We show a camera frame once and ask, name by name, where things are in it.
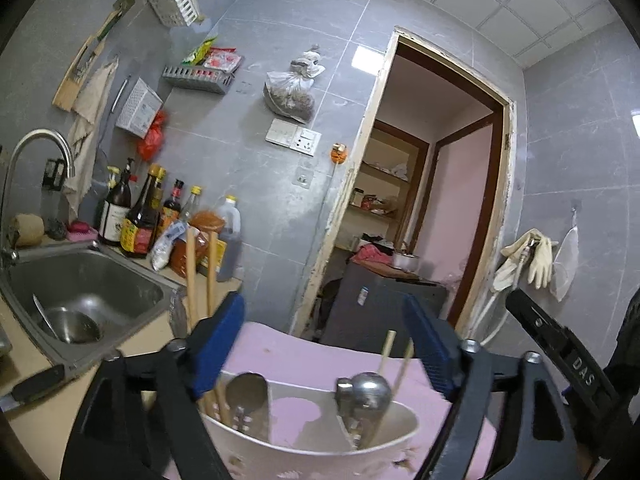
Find steel spoon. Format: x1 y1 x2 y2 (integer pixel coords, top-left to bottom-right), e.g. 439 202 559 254
334 372 392 450
226 373 270 442

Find white plastic utensil holder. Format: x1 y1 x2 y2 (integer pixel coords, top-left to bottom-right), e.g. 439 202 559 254
203 382 419 479

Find thick bamboo chopstick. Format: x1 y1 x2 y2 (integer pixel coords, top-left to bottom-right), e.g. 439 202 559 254
206 230 218 318
186 226 198 330

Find stainless steel sink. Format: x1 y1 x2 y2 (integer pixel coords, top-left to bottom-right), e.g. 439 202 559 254
1 242 186 375

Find cream rubber gloves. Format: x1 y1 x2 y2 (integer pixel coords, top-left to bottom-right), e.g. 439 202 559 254
491 229 556 292

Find dark sauce bottle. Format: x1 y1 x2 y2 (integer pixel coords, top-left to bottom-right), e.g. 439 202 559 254
120 164 160 258

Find oil jug yellow cap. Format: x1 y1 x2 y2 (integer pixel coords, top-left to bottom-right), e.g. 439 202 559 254
214 195 242 282

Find wine bottle white label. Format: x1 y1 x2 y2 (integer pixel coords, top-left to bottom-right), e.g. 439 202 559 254
98 157 134 246

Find chrome sink faucet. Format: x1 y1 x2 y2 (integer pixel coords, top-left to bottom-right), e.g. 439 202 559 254
0 128 76 256

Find white pot on fridge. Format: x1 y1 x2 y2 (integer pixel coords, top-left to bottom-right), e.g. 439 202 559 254
390 252 420 273

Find grey refrigerator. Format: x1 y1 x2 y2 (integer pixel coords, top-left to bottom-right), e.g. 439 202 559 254
320 263 448 358

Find red cloth on fridge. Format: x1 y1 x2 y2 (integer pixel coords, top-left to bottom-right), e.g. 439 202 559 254
350 244 393 266

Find red plastic bag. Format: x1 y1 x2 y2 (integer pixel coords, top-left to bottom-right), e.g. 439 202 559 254
137 110 167 162

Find hanging beige towel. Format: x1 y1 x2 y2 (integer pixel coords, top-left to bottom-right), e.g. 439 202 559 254
62 56 119 221

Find wooden cutting board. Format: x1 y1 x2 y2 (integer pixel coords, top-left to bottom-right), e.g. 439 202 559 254
52 0 136 112

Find hanging plastic bag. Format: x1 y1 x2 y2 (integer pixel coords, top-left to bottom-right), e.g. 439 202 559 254
262 44 326 125

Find white flexible hose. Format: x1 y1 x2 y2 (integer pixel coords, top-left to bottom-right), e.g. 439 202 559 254
472 249 532 348

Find white box on wall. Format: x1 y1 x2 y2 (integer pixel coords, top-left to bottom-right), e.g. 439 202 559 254
115 78 163 139

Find white wall socket panel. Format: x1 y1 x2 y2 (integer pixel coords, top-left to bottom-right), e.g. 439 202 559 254
266 118 321 156

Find orange wall hook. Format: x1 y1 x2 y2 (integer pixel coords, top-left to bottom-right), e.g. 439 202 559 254
330 143 348 165

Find grey wall shelf rack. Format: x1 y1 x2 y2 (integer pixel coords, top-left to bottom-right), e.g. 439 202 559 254
162 65 234 94

